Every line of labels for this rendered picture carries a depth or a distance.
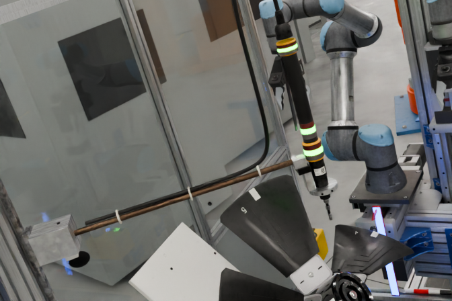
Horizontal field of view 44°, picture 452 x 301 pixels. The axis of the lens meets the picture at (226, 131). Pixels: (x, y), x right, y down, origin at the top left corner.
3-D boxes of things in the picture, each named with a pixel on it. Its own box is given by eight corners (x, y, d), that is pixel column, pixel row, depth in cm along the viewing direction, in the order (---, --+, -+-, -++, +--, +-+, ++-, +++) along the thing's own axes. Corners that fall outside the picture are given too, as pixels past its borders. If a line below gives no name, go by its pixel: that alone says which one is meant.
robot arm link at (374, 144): (391, 168, 201) (384, 134, 197) (356, 168, 209) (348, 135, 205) (402, 153, 210) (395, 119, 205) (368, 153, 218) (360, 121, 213)
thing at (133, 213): (75, 236, 128) (73, 232, 127) (76, 234, 129) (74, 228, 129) (300, 163, 130) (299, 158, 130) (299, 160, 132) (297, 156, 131)
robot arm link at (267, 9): (286, -6, 177) (273, 1, 171) (295, 27, 181) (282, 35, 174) (266, -2, 182) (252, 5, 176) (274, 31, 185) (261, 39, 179)
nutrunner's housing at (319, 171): (320, 203, 133) (271, 14, 118) (315, 197, 136) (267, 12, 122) (335, 198, 133) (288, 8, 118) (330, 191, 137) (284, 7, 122)
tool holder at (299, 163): (305, 202, 130) (295, 164, 127) (297, 190, 137) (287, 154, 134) (342, 190, 131) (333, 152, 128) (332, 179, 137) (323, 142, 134)
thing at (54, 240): (35, 271, 126) (20, 238, 123) (40, 255, 132) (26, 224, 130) (80, 256, 126) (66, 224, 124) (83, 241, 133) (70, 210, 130)
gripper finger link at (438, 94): (446, 103, 169) (451, 74, 165) (443, 110, 164) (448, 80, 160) (435, 101, 170) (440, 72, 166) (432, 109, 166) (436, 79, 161)
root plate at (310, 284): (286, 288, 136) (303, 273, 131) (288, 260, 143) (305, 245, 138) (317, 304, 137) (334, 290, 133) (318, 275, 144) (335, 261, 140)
